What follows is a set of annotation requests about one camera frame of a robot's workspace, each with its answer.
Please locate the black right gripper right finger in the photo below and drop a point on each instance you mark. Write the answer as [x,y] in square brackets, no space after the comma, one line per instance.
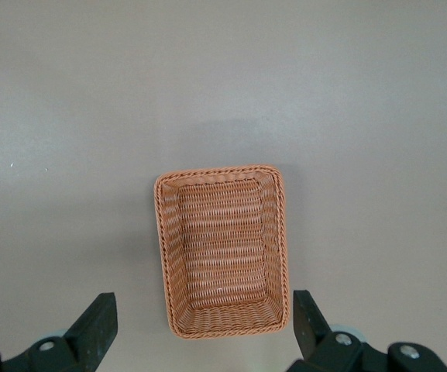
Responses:
[312,333]

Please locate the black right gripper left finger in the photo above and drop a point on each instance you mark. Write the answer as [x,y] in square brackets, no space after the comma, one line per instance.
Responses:
[91,333]

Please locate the brown deep wicker basket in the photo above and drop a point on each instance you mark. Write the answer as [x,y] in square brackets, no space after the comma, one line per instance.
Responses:
[223,248]

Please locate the table cover sheet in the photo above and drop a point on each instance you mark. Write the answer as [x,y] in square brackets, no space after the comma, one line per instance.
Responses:
[223,77]

